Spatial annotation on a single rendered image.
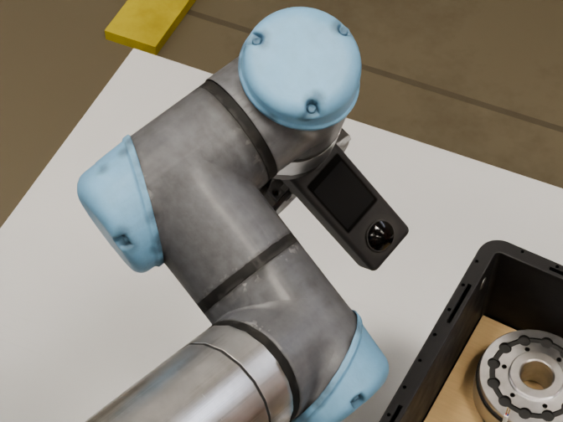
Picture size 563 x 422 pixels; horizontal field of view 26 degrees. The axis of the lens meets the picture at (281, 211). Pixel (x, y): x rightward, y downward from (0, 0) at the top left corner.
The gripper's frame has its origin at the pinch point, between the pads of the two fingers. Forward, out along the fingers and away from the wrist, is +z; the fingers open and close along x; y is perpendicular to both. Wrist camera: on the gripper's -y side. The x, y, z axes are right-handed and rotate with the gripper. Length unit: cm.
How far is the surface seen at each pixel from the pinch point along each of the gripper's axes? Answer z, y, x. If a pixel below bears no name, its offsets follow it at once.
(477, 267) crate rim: -1.0, -15.8, -7.7
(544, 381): 3.7, -27.4, -5.6
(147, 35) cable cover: 137, 59, -36
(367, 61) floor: 133, 22, -63
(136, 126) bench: 38.3, 23.7, -2.9
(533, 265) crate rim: -1.2, -19.3, -11.3
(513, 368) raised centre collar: 1.6, -24.4, -4.0
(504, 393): 1.2, -25.1, -1.7
